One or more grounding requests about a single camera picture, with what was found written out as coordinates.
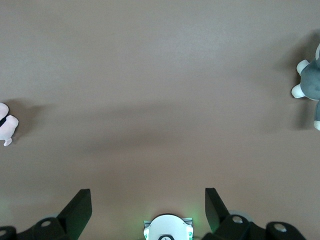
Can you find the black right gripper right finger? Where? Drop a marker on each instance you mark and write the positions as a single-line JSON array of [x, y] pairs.
[[215, 212]]

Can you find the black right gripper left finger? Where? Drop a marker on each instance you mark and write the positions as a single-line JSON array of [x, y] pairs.
[[75, 212]]

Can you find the brown table mat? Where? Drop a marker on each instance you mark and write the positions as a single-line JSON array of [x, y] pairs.
[[160, 75]]

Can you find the pale pink white plush dog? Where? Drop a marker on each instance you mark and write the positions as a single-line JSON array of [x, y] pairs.
[[7, 125]]

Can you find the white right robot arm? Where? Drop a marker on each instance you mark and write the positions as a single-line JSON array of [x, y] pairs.
[[167, 225]]

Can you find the grey white plush husky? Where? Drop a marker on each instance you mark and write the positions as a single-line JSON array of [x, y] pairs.
[[310, 77]]

